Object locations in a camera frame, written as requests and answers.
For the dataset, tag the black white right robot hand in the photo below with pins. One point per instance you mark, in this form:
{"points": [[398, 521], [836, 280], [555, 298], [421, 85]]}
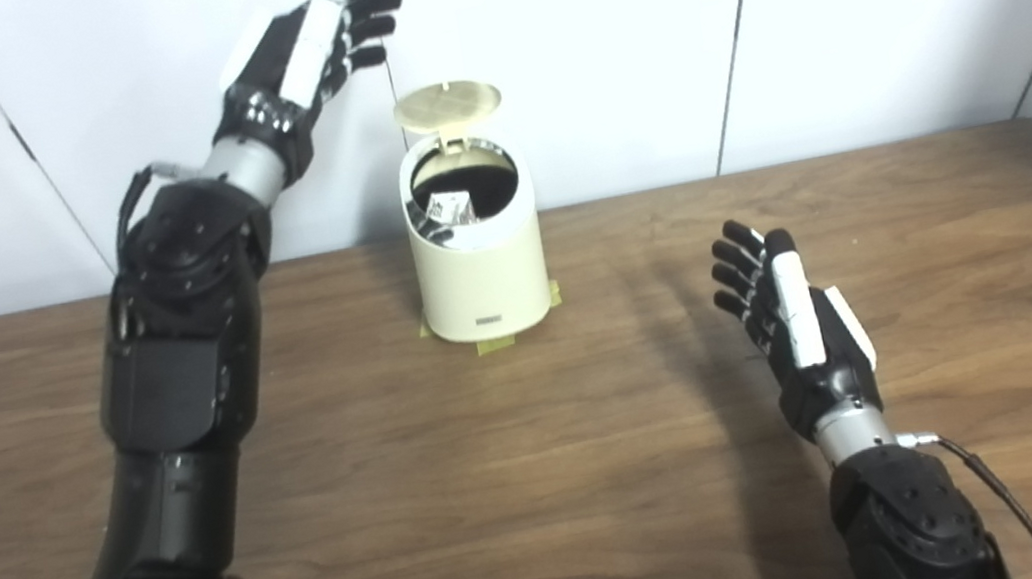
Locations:
{"points": [[811, 339]]}

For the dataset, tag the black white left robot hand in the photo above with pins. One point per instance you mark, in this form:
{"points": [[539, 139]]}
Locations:
{"points": [[293, 68]]}

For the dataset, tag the cream round bin lid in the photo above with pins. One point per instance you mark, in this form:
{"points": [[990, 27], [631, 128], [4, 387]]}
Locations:
{"points": [[447, 102]]}

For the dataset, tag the white green milk carton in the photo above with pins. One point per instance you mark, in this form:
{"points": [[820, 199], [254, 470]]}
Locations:
{"points": [[449, 208]]}

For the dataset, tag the cream-colored plastic bin body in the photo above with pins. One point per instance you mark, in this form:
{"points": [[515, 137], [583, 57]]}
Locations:
{"points": [[484, 279]]}

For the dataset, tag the yellow tape piece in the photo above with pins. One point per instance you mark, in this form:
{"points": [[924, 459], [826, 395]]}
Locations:
{"points": [[554, 295], [424, 326], [495, 344]]}

